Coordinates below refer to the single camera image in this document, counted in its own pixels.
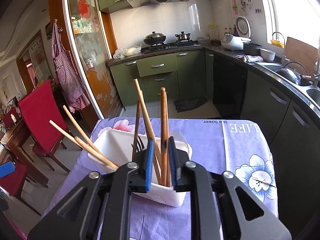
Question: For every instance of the red chair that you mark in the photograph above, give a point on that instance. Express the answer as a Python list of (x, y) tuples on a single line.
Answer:
[(37, 109), (13, 183)]

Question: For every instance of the checkered apron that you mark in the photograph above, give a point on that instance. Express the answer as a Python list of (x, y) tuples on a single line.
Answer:
[(67, 74)]

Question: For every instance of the dark floor rag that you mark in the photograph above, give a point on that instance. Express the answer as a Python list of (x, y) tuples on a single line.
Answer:
[(184, 105)]

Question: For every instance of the orange chopstick red end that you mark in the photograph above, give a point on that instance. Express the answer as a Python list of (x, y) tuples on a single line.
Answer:
[(149, 132)]

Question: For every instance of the purple floral tablecloth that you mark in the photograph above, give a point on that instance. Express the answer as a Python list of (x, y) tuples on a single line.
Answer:
[(228, 179)]

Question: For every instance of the black fork in holder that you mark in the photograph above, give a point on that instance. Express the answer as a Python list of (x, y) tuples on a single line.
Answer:
[(139, 146)]

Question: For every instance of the glass sliding door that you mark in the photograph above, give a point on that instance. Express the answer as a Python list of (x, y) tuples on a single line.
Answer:
[(89, 46)]

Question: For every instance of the dark brown wooden chopstick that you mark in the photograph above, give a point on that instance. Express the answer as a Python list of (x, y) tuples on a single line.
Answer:
[(164, 136)]

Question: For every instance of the crumpled dish cloth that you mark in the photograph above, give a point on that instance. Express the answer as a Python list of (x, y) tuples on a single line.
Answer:
[(249, 58)]

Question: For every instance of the white bowl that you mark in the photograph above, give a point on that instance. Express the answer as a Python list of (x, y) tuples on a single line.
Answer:
[(267, 55)]

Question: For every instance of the white spoon in holder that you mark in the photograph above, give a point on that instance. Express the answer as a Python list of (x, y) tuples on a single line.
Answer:
[(181, 143)]

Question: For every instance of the wooden cutting board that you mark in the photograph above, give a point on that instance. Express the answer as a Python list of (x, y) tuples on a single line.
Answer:
[(303, 57)]

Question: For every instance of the tall steel faucet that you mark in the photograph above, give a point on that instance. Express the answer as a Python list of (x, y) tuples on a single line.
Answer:
[(280, 44)]

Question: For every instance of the stainless double sink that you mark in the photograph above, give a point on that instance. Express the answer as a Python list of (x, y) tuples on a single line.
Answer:
[(311, 91)]

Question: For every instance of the black wok with lid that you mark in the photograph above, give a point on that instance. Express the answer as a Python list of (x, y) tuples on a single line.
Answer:
[(154, 38)]

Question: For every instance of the steel pot with lid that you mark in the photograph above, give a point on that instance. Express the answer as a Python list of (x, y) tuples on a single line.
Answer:
[(183, 36)]

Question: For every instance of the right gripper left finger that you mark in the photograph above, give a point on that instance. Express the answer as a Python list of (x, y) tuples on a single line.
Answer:
[(148, 164)]

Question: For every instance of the black gas stove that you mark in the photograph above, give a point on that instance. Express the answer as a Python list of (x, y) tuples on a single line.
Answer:
[(175, 45)]

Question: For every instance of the yellow oil bottle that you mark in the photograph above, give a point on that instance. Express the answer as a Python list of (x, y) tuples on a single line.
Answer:
[(213, 35)]

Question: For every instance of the light chopstick in holder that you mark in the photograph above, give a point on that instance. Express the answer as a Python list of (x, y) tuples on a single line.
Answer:
[(94, 153), (64, 133)]

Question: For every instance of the white rice cooker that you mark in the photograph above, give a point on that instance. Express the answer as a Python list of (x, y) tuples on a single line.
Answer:
[(236, 42)]

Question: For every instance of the white plastic bags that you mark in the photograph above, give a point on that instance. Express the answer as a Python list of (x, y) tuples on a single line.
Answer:
[(126, 52)]

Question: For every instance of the light bamboo chopstick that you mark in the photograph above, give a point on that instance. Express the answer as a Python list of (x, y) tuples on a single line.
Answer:
[(81, 131)]

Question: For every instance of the white plastic utensil holder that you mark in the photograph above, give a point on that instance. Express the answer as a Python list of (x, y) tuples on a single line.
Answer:
[(115, 145)]

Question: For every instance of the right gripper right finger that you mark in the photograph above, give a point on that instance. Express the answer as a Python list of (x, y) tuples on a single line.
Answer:
[(172, 153)]

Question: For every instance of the green lower kitchen cabinets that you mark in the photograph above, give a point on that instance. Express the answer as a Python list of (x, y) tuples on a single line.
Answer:
[(287, 114)]

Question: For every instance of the black inner cooker pot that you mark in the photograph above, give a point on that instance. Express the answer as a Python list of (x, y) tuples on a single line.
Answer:
[(252, 49)]

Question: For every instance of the wok in sink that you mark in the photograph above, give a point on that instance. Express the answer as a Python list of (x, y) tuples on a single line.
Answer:
[(293, 76)]

